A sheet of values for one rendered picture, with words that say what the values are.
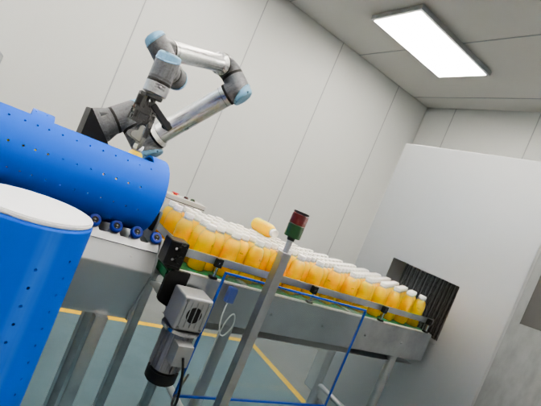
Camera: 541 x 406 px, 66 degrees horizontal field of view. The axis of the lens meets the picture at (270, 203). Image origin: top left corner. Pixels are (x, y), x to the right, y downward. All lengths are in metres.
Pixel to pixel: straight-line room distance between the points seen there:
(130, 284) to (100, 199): 0.34
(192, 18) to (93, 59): 1.08
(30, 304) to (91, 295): 0.58
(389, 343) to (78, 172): 1.71
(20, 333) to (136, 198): 0.60
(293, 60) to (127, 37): 1.90
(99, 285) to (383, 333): 1.41
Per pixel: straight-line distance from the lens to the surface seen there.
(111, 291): 1.62
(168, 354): 1.50
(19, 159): 1.43
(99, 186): 1.46
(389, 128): 6.26
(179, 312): 1.44
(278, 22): 5.15
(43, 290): 1.07
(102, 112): 2.40
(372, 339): 2.26
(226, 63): 2.22
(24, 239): 1.00
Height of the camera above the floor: 1.27
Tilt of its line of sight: 1 degrees down
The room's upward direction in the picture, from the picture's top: 23 degrees clockwise
